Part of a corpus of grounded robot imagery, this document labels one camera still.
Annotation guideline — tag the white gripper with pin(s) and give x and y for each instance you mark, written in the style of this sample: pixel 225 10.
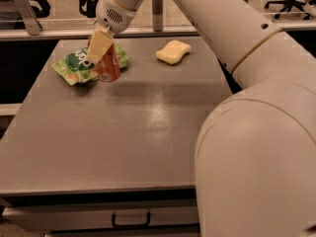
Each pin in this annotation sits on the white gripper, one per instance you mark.
pixel 111 13

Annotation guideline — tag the red coke can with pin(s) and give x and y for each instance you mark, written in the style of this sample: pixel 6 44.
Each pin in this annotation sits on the red coke can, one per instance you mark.
pixel 108 66

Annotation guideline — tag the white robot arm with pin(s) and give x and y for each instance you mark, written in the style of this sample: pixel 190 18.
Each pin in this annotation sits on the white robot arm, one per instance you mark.
pixel 255 163

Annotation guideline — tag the green rice chip bag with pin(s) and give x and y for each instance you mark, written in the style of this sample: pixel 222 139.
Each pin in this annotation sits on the green rice chip bag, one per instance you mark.
pixel 76 69

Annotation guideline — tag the yellow sponge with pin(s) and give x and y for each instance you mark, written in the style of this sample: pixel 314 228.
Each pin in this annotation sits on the yellow sponge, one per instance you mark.
pixel 173 52

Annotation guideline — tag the metal bracket left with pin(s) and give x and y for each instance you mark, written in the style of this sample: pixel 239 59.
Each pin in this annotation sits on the metal bracket left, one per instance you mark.
pixel 29 17

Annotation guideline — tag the metal bracket middle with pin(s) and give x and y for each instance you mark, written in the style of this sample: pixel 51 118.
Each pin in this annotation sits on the metal bracket middle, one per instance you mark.
pixel 157 15

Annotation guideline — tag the grey drawer with black handle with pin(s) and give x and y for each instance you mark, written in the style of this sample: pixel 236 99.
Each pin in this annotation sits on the grey drawer with black handle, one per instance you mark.
pixel 105 215

